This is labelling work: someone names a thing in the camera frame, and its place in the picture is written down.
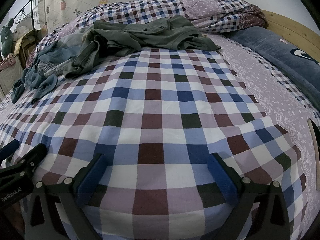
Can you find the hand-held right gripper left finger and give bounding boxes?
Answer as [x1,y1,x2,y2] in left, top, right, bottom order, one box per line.
[24,153,108,240]

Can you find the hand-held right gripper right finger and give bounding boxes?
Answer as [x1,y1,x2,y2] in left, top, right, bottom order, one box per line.
[207,152,292,240]

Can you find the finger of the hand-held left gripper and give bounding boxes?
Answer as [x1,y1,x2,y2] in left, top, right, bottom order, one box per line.
[0,144,48,180]
[0,139,20,159]

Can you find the blue long-sleeved shirt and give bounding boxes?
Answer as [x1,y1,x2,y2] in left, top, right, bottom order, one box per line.
[11,46,75,105]

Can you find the black clothes rack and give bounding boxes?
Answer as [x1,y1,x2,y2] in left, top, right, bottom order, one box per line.
[14,0,43,34]

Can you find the white cabinet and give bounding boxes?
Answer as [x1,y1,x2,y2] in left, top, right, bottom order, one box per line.
[0,55,24,95]

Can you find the pink cloth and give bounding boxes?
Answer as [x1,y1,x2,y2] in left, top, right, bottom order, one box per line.
[0,52,18,70]

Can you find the checkered bed sheet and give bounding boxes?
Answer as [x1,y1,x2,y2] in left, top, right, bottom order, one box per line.
[0,22,320,240]

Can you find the yellow cloth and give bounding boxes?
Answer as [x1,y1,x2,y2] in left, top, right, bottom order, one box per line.
[14,39,25,55]

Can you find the wooden cabinet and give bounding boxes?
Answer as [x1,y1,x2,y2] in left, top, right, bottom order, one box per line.
[20,30,40,64]

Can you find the green plush toy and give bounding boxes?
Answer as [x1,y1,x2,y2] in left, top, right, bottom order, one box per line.
[0,19,15,58]

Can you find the white soft toy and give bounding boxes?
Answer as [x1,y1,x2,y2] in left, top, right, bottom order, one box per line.
[12,25,29,40]

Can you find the light grey-blue elastic shorts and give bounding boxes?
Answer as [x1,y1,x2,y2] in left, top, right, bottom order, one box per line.
[37,34,87,77]

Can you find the blue plush blanket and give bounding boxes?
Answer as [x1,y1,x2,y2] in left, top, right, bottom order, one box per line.
[229,26,320,87]

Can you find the dark green t-shirt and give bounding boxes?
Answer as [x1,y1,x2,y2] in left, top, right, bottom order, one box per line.
[64,15,222,79]

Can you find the pineapple print curtain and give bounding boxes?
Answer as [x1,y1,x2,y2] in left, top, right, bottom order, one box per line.
[39,0,141,33]

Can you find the checkered quilt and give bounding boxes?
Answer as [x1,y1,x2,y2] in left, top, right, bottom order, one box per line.
[75,0,269,34]

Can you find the wooden bed frame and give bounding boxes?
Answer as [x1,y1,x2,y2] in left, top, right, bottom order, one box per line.
[260,9,320,55]

